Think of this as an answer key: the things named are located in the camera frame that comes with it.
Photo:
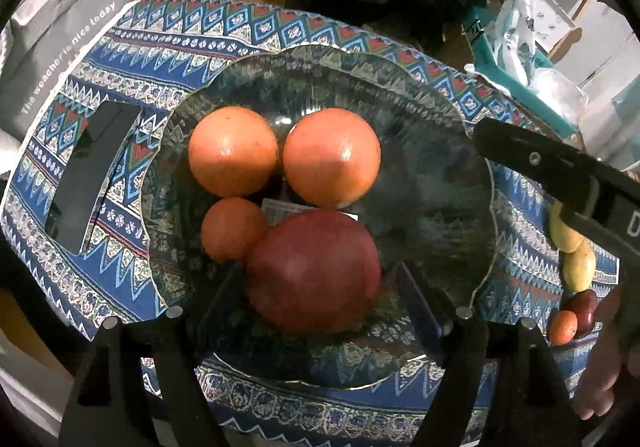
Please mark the clear plastic bag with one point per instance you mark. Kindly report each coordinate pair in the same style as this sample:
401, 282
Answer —
560, 94

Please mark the white patterned basket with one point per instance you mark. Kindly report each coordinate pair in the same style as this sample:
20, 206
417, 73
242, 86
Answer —
555, 9

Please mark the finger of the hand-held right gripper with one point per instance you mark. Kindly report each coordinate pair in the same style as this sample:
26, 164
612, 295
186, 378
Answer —
590, 227
530, 154

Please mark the red apple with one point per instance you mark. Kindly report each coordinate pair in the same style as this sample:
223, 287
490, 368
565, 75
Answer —
586, 309
312, 272

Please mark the yellow green mango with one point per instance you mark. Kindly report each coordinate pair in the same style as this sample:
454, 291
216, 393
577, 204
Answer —
580, 269

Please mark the person's right hand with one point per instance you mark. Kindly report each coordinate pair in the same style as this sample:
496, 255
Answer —
602, 367

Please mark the dark scalloped glass bowl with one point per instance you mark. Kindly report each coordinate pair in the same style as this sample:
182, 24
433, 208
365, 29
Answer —
430, 207

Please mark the small orange tangerine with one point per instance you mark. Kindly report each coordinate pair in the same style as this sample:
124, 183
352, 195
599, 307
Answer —
232, 229
562, 328

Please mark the grey lettered bag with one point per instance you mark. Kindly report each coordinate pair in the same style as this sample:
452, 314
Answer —
45, 42

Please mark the large orange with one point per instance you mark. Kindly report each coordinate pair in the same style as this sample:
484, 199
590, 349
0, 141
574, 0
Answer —
234, 152
331, 158

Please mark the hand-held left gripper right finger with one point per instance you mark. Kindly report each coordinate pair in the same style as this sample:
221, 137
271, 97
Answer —
417, 297

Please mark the blue patterned tablecloth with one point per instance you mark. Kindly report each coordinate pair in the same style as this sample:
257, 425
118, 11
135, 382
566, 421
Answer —
165, 42

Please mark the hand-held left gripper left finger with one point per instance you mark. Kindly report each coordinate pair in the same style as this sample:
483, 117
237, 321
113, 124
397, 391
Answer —
170, 342

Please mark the teal plastic basket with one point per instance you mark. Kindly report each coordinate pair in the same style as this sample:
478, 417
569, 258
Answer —
510, 82

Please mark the printed white plastic bag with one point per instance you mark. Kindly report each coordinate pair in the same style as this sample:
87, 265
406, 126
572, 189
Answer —
520, 12

